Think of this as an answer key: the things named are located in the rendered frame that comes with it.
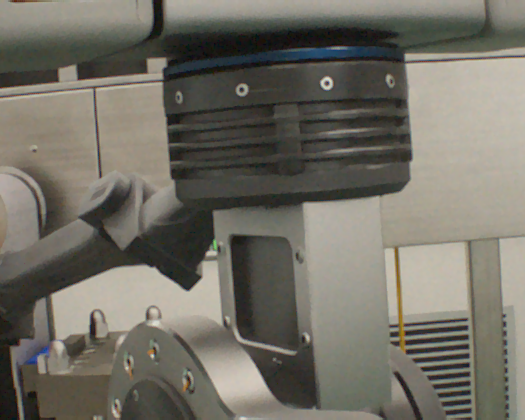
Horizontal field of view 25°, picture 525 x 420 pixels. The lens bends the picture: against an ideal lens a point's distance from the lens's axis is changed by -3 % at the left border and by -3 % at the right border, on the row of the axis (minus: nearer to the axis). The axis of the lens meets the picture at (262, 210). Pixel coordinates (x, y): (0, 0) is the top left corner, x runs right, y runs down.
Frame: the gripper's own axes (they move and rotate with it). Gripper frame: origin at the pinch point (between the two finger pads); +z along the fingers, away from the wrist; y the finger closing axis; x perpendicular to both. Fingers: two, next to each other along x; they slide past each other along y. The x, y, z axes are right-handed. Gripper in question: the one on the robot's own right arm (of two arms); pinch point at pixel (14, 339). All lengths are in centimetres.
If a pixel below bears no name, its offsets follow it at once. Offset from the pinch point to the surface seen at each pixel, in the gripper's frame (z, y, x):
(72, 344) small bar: 11.3, 6.2, 3.0
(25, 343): 5.2, 0.3, 1.2
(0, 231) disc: -10.0, 0.2, 12.4
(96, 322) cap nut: 26.2, 7.1, 12.1
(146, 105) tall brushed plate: 10.8, 18.1, 43.5
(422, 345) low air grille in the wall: 253, 81, 83
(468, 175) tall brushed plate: 18, 70, 30
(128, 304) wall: 244, -24, 103
